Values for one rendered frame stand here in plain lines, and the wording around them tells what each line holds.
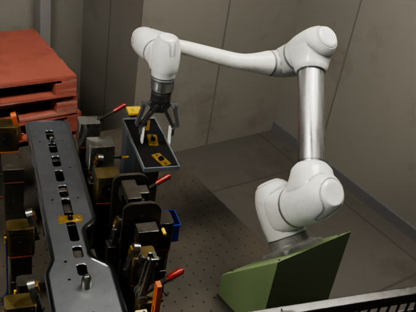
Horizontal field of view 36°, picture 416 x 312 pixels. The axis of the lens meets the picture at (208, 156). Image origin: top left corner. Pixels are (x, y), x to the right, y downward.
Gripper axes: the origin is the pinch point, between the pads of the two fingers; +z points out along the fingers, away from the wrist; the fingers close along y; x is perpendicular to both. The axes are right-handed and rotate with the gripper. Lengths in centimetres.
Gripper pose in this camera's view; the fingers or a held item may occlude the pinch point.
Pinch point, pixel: (155, 137)
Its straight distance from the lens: 247.6
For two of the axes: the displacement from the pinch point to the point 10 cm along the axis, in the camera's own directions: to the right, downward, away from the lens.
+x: 2.0, 5.2, -8.3
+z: -1.5, 8.6, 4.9
